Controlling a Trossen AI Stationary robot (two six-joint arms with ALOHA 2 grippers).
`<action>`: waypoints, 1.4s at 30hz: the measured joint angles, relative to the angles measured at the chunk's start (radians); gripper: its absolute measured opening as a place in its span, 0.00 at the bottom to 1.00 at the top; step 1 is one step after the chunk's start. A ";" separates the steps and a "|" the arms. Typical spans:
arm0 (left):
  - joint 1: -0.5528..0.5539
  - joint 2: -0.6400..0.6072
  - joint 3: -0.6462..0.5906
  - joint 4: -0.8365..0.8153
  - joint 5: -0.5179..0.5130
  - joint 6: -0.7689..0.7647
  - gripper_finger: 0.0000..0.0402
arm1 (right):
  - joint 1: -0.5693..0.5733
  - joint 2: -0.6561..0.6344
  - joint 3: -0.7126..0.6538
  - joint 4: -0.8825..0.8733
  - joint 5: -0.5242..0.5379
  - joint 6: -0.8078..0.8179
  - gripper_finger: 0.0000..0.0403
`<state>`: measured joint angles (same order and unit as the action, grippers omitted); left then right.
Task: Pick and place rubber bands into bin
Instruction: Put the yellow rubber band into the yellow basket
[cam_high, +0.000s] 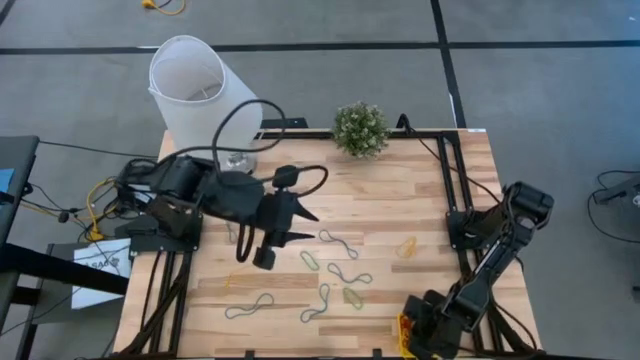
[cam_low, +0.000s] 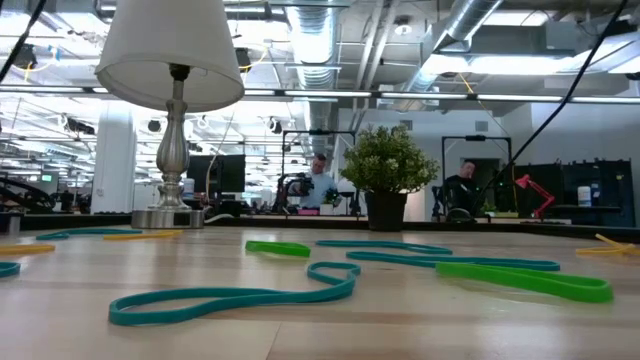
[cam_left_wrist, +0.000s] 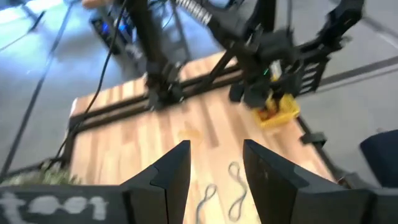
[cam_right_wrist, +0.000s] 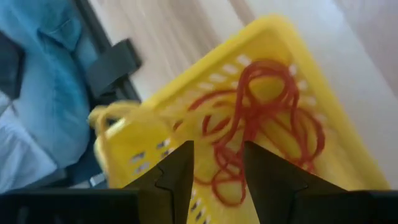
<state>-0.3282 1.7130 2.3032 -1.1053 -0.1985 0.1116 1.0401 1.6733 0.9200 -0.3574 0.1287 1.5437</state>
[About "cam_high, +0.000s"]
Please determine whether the yellow rubber band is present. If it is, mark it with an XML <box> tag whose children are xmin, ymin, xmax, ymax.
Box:
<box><xmin>394</xmin><ymin>235</ymin><xmax>419</xmax><ymax>260</ymax></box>
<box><xmin>223</xmin><ymin>263</ymin><xmax>253</xmax><ymax>290</ymax></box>

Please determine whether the black power box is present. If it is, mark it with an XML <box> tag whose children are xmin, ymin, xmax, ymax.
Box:
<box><xmin>259</xmin><ymin>117</ymin><xmax>310</xmax><ymax>131</ymax></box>

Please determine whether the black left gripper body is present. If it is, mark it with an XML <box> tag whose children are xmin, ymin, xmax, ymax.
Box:
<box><xmin>255</xmin><ymin>191</ymin><xmax>302</xmax><ymax>237</ymax></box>

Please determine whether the yellow power cable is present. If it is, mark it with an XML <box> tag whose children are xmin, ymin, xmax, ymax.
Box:
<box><xmin>85</xmin><ymin>175</ymin><xmax>120</xmax><ymax>242</ymax></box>

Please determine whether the white paper sheet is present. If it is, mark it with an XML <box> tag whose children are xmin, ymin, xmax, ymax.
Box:
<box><xmin>71</xmin><ymin>237</ymin><xmax>133</xmax><ymax>311</ymax></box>

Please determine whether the grey side desk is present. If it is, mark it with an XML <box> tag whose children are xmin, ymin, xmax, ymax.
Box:
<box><xmin>0</xmin><ymin>134</ymin><xmax>41</xmax><ymax>251</ymax></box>

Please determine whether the black metal bar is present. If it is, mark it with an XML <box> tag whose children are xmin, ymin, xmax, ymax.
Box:
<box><xmin>0</xmin><ymin>243</ymin><xmax>130</xmax><ymax>297</ymax></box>

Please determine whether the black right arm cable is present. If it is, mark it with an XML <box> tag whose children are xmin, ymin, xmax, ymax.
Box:
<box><xmin>397</xmin><ymin>113</ymin><xmax>504</xmax><ymax>205</ymax></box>

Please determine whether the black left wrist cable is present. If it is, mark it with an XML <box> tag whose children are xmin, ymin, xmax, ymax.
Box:
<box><xmin>252</xmin><ymin>164</ymin><xmax>330</xmax><ymax>199</ymax></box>

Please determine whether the white shade silver table lamp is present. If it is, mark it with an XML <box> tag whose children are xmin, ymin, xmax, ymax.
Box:
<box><xmin>147</xmin><ymin>33</ymin><xmax>264</xmax><ymax>174</ymax></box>

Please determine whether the artificial plant in black pot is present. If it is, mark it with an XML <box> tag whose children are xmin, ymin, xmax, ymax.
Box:
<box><xmin>331</xmin><ymin>100</ymin><xmax>392</xmax><ymax>160</ymax></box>

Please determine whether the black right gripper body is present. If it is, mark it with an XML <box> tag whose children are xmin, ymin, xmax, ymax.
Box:
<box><xmin>424</xmin><ymin>289</ymin><xmax>471</xmax><ymax>346</ymax></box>

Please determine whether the yellow tray with rubber bands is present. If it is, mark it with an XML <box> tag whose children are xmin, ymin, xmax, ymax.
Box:
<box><xmin>398</xmin><ymin>314</ymin><xmax>414</xmax><ymax>351</ymax></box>

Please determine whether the green rubber band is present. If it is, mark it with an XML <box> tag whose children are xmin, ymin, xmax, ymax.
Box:
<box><xmin>341</xmin><ymin>286</ymin><xmax>365</xmax><ymax>312</ymax></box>
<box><xmin>298</xmin><ymin>250</ymin><xmax>321</xmax><ymax>273</ymax></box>

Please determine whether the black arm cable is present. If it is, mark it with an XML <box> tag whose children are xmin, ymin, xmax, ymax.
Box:
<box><xmin>397</xmin><ymin>113</ymin><xmax>504</xmax><ymax>205</ymax></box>
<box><xmin>158</xmin><ymin>98</ymin><xmax>288</xmax><ymax>171</ymax></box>

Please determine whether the grey floor device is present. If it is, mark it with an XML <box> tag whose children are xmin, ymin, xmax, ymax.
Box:
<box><xmin>593</xmin><ymin>172</ymin><xmax>640</xmax><ymax>207</ymax></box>

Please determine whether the yellow floor cable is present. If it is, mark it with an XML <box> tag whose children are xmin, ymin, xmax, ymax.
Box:
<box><xmin>141</xmin><ymin>0</ymin><xmax>187</xmax><ymax>17</ymax></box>

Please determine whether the black looped gripper cable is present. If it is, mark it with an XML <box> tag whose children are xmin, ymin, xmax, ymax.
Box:
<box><xmin>235</xmin><ymin>222</ymin><xmax>257</xmax><ymax>264</ymax></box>

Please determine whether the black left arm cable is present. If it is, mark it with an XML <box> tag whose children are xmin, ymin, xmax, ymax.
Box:
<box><xmin>158</xmin><ymin>98</ymin><xmax>288</xmax><ymax>171</ymax></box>

